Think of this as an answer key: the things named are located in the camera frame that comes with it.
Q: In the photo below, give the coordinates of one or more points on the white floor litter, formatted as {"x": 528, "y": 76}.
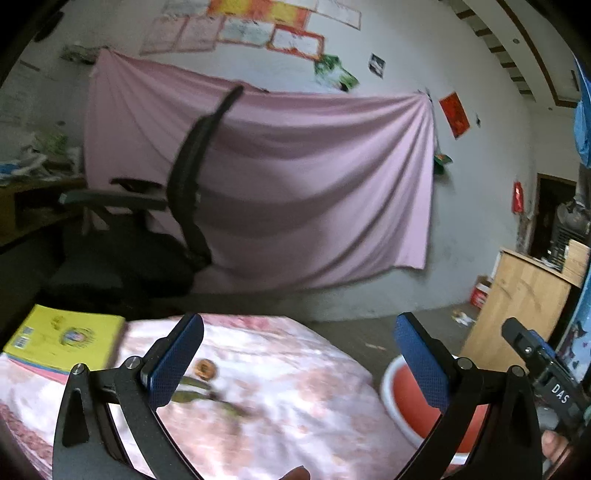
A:
{"x": 463, "y": 316}

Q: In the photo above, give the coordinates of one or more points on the cluttered wall shelf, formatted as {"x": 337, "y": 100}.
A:
{"x": 81, "y": 53}

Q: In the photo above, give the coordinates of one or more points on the white wall calendar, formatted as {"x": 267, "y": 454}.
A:
{"x": 18, "y": 92}

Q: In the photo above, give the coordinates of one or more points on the green leaf sprig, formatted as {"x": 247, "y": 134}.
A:
{"x": 194, "y": 387}

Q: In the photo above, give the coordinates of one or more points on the white red plastic basin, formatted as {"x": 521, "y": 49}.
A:
{"x": 411, "y": 406}

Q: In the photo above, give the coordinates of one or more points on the wooden cabinet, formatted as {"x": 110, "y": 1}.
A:
{"x": 517, "y": 300}

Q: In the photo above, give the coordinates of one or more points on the green photo print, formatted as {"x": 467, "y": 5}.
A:
{"x": 327, "y": 67}
{"x": 347, "y": 79}

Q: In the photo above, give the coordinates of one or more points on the group of wall certificates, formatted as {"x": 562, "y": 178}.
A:
{"x": 240, "y": 27}

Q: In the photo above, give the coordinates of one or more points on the wooden box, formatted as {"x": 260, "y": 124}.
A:
{"x": 577, "y": 263}

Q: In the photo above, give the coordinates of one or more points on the pile of papers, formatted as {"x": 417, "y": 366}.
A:
{"x": 37, "y": 157}

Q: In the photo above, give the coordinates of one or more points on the floral pink blanket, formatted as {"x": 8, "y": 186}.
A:
{"x": 286, "y": 378}

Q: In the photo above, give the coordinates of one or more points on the pink hanging cloth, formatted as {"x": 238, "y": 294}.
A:
{"x": 300, "y": 184}

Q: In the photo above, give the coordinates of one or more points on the black white wall photo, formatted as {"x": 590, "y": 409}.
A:
{"x": 376, "y": 64}

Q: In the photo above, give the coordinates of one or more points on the printed sack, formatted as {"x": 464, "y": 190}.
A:
{"x": 579, "y": 332}

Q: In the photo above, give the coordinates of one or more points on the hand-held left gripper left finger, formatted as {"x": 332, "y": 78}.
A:
{"x": 178, "y": 360}

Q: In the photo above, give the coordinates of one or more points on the green hanging cap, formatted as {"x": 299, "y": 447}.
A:
{"x": 443, "y": 162}

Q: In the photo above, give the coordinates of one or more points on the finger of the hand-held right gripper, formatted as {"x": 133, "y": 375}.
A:
{"x": 548, "y": 354}
{"x": 519, "y": 339}

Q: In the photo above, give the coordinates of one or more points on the dark appliance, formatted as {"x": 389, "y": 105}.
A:
{"x": 565, "y": 230}

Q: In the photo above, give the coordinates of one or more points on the person's right hand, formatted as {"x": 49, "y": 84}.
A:
{"x": 554, "y": 446}

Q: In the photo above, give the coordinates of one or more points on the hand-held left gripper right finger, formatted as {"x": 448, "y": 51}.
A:
{"x": 422, "y": 364}

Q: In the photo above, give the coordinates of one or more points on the pink book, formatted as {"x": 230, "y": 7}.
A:
{"x": 46, "y": 374}

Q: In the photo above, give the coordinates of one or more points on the person's left hand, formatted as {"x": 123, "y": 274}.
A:
{"x": 293, "y": 474}

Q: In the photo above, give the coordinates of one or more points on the red carton box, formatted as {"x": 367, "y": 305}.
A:
{"x": 481, "y": 291}

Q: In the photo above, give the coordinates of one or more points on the wooden shelf desk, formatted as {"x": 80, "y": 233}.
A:
{"x": 27, "y": 207}

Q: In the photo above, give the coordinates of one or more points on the yellow book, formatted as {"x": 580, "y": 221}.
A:
{"x": 69, "y": 332}

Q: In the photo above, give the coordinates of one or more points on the blue hanging cloth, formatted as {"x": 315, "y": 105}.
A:
{"x": 582, "y": 115}

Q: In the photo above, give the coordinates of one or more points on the red hanging ornament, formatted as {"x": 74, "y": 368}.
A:
{"x": 518, "y": 196}

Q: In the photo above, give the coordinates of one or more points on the red paper poster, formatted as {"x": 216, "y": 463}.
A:
{"x": 455, "y": 115}

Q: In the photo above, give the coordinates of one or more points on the black office chair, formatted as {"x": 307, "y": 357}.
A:
{"x": 184, "y": 184}

